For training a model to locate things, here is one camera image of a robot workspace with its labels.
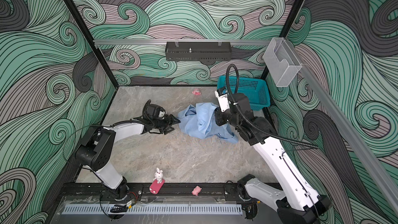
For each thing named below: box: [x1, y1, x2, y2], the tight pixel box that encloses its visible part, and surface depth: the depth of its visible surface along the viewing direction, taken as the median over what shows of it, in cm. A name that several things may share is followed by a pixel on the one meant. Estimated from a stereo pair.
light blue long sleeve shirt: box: [176, 102, 239, 144], surface depth 71 cm
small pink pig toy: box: [191, 185, 203, 197], surface depth 74 cm
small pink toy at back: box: [191, 87, 202, 96], surface depth 116 cm
